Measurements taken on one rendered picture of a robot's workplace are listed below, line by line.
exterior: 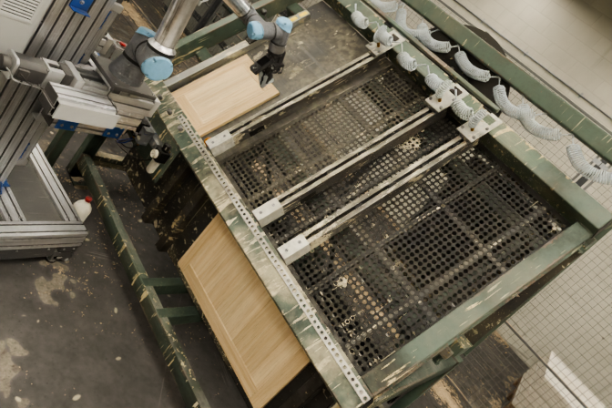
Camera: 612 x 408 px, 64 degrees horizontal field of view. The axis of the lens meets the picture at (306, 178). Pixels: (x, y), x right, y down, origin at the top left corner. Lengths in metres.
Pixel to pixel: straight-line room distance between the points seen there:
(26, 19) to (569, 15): 6.52
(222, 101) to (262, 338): 1.24
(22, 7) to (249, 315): 1.58
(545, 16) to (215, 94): 5.51
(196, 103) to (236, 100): 0.22
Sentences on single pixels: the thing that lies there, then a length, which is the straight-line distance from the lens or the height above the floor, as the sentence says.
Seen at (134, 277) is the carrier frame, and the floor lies 0.14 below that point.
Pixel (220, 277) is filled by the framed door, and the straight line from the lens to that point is 2.59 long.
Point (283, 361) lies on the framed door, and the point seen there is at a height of 0.52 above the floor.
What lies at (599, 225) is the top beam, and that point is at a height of 1.85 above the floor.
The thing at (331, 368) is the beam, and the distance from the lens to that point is 1.95.
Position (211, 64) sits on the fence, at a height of 1.13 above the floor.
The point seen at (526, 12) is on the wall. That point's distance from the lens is 7.55.
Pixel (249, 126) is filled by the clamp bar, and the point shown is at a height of 1.11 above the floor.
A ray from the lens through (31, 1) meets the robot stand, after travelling 2.05.
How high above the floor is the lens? 1.84
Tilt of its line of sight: 18 degrees down
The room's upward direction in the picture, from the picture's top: 41 degrees clockwise
